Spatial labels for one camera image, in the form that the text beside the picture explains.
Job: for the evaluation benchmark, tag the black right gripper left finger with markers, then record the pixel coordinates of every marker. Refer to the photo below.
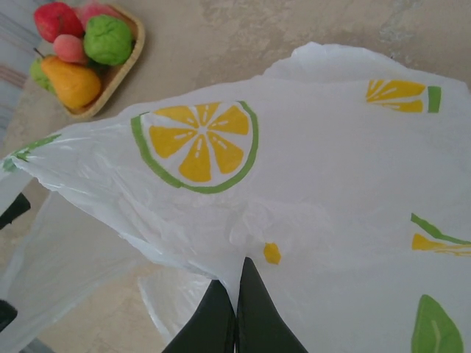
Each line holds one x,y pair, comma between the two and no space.
206,327

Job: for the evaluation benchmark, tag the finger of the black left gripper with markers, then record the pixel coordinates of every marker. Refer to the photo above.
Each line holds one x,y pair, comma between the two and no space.
7,315
13,211

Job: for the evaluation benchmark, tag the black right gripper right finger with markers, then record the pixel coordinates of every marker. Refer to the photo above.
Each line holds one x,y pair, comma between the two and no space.
261,323

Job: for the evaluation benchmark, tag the green toy pear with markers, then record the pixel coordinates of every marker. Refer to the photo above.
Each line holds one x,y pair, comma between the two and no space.
38,75

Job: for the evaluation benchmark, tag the yellow toy pear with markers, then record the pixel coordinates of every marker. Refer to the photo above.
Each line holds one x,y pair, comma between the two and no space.
73,84

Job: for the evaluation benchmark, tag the white plastic bag lemon print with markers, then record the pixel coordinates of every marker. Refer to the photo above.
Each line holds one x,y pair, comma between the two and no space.
312,165

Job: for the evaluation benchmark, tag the small toy peach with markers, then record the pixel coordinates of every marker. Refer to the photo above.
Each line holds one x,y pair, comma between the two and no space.
68,49

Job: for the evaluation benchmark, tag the red strawberry-like fruit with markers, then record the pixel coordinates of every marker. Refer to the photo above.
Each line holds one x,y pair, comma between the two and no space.
55,22

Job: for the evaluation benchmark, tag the green toy apple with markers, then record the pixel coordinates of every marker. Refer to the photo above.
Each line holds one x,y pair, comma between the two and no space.
108,40

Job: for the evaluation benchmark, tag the pink toy fruit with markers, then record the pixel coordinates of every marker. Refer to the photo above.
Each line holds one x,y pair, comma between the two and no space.
97,13

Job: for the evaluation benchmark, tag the wooden fruit tray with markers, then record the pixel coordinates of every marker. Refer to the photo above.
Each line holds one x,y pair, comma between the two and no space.
125,70

